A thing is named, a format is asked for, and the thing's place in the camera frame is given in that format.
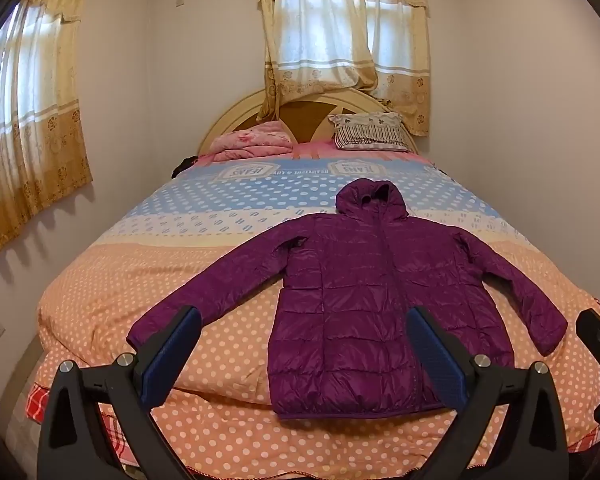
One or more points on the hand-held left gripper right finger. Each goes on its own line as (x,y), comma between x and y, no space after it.
(437,355)

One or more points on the short beige floral curtain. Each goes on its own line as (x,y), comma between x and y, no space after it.
(330,35)

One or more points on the long beige floral curtain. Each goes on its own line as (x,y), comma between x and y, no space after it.
(35,135)

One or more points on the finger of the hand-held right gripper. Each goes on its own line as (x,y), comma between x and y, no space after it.
(597,332)

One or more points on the striped ruffled pillow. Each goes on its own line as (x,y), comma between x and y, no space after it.
(370,132)

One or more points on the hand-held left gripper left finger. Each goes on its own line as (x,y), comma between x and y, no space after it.
(172,355)

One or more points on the cream wooden headboard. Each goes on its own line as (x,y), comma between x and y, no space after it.
(230,115)

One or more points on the purple hooded puffer jacket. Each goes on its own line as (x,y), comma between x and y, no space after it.
(350,300)

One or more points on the red plaid bed sheet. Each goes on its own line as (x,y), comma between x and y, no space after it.
(42,402)

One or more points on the polka dot bedspread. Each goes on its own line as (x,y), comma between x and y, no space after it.
(205,240)

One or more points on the folded pink blanket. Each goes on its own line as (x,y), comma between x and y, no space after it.
(252,142)

